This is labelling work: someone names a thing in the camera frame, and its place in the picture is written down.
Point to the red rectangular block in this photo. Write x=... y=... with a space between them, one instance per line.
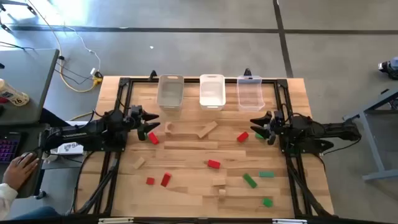
x=242 y=137
x=214 y=164

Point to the person's hand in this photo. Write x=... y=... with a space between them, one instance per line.
x=20 y=171

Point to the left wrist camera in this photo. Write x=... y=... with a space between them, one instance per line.
x=136 y=110

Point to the yellow plug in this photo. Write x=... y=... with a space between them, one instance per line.
x=98 y=81

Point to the wooden rectangular block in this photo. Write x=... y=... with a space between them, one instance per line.
x=219 y=181

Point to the long red block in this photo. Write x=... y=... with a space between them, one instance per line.
x=153 y=138

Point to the grey desk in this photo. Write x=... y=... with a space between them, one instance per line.
x=28 y=81

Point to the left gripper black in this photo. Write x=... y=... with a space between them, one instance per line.
x=133 y=124

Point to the small wooden plank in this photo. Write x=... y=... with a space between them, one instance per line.
x=139 y=162

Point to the person's forearm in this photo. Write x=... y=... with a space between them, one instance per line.
x=6 y=199

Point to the white labelled bottle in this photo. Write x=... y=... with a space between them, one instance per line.
x=12 y=95

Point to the grey plastic bin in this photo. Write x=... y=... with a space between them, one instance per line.
x=170 y=93

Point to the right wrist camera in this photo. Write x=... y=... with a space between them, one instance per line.
x=278 y=115

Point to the dark desk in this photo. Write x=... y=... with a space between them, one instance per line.
x=31 y=137

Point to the long wooden plank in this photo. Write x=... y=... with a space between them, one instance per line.
x=207 y=129

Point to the white plastic bin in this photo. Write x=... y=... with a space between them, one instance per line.
x=212 y=93

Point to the black aluminium table frame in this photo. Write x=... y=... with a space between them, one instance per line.
x=191 y=80

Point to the silver bracket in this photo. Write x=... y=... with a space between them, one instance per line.
x=115 y=221
x=289 y=221

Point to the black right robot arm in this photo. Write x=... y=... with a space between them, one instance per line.
x=326 y=130

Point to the backlit keyboard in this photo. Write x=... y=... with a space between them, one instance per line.
x=9 y=147

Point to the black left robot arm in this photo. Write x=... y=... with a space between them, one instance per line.
x=77 y=134

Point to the white printed box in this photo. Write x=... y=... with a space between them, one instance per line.
x=70 y=147

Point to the clear plastic bin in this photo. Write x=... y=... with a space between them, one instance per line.
x=250 y=93

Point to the long green block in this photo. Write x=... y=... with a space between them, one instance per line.
x=250 y=180

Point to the small red object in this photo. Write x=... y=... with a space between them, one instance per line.
x=3 y=99

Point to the green square block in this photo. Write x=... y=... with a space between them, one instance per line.
x=267 y=202

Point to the black and grey device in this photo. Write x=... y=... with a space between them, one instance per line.
x=390 y=67

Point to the wooden arch block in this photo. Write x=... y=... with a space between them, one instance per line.
x=222 y=192
x=168 y=127

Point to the red wedge block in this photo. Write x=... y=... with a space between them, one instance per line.
x=166 y=179

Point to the grey metal stand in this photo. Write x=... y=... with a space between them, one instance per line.
x=373 y=146

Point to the black chair base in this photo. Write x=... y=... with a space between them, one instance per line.
x=32 y=12

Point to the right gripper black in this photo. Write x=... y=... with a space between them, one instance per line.
x=280 y=129

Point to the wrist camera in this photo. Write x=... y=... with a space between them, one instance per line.
x=278 y=115
x=136 y=110

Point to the person's leg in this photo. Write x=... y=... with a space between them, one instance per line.
x=37 y=214

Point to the small red cube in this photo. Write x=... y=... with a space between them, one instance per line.
x=150 y=181

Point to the green rectangular block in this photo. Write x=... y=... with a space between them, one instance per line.
x=258 y=136
x=266 y=174

